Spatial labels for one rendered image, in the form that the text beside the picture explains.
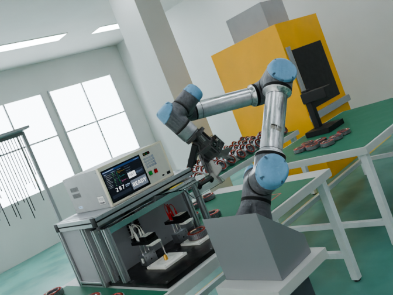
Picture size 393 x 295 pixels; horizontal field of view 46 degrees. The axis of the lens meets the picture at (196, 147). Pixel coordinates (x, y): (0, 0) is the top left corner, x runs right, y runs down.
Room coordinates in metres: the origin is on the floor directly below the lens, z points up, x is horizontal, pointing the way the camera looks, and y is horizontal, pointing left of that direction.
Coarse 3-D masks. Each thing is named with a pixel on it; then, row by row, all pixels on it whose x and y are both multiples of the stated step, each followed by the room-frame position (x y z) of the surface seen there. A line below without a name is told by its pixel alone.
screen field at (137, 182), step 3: (144, 174) 2.42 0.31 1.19; (138, 177) 2.39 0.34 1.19; (141, 177) 2.40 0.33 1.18; (144, 177) 2.42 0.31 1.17; (132, 180) 2.36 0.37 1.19; (135, 180) 2.37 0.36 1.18; (138, 180) 2.39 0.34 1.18; (141, 180) 2.40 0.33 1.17; (144, 180) 2.41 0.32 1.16; (147, 180) 2.42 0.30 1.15; (132, 183) 2.36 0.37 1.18; (135, 183) 2.37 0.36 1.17; (138, 183) 2.38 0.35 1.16; (141, 183) 2.39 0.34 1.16; (144, 183) 2.41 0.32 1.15; (132, 186) 2.35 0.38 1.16; (135, 186) 2.37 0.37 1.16; (138, 186) 2.38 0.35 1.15
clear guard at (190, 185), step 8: (200, 176) 2.45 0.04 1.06; (208, 176) 2.39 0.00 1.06; (176, 184) 2.50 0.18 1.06; (184, 184) 2.39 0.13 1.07; (192, 184) 2.31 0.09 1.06; (208, 184) 2.33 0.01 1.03; (216, 184) 2.34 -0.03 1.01; (168, 192) 2.35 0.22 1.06; (192, 192) 2.26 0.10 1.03; (200, 192) 2.27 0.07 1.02
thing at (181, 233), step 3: (183, 228) 2.50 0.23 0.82; (177, 231) 2.48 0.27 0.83; (180, 231) 2.46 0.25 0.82; (183, 231) 2.47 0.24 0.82; (186, 231) 2.49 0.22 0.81; (171, 234) 2.48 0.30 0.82; (174, 234) 2.46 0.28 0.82; (177, 234) 2.44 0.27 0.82; (180, 234) 2.46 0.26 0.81; (183, 234) 2.47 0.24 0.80; (186, 234) 2.48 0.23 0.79; (174, 237) 2.46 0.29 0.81; (177, 237) 2.44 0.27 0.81; (180, 237) 2.45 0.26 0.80; (183, 237) 2.46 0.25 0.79; (186, 237) 2.48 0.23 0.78; (174, 240) 2.47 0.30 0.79; (177, 240) 2.45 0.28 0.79; (180, 240) 2.45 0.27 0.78; (183, 240) 2.46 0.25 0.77
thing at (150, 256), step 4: (144, 252) 2.33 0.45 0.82; (148, 252) 2.31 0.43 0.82; (152, 252) 2.31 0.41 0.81; (140, 256) 2.30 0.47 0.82; (144, 256) 2.28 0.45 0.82; (148, 256) 2.29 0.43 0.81; (152, 256) 2.31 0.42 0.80; (156, 256) 2.32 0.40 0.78; (140, 260) 2.31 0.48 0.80; (144, 260) 2.28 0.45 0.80; (148, 260) 2.29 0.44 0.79; (152, 260) 2.30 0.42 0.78; (144, 264) 2.29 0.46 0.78; (148, 264) 2.28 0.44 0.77
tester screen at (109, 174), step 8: (136, 160) 2.41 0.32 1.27; (112, 168) 2.31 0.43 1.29; (120, 168) 2.34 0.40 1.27; (128, 168) 2.37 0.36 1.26; (136, 168) 2.40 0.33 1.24; (104, 176) 2.27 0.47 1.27; (112, 176) 2.30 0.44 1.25; (120, 176) 2.33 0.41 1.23; (128, 176) 2.35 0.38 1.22; (136, 176) 2.39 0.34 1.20; (112, 184) 2.28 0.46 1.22; (120, 184) 2.31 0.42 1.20; (128, 184) 2.34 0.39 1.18; (144, 184) 2.41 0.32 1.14; (112, 192) 2.27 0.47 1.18; (120, 192) 2.30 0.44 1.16; (128, 192) 2.33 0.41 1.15
